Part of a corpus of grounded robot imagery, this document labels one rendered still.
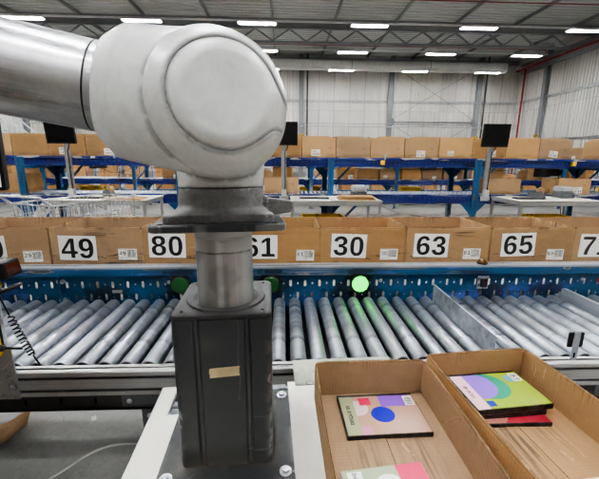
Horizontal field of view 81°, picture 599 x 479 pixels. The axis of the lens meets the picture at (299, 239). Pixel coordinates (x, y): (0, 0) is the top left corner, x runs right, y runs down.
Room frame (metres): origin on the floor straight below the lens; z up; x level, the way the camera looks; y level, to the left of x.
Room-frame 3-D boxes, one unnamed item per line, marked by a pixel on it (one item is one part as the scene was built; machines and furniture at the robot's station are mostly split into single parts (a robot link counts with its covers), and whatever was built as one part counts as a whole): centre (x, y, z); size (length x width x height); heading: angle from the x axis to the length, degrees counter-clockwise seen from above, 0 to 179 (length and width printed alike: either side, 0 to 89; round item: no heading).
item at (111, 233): (1.63, 0.89, 0.97); 0.39 x 0.29 x 0.17; 92
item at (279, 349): (1.21, 0.07, 0.72); 0.52 x 0.05 x 0.05; 2
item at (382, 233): (1.68, -0.28, 0.96); 0.39 x 0.29 x 0.17; 93
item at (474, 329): (1.24, -0.61, 0.76); 0.46 x 0.01 x 0.09; 2
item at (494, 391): (0.76, -0.49, 0.79); 0.19 x 0.14 x 0.02; 98
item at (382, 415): (0.71, -0.19, 0.76); 0.19 x 0.14 x 0.02; 94
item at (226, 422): (0.66, 0.14, 0.91); 0.26 x 0.26 x 0.33; 5
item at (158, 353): (1.19, 0.46, 0.72); 0.52 x 0.05 x 0.05; 2
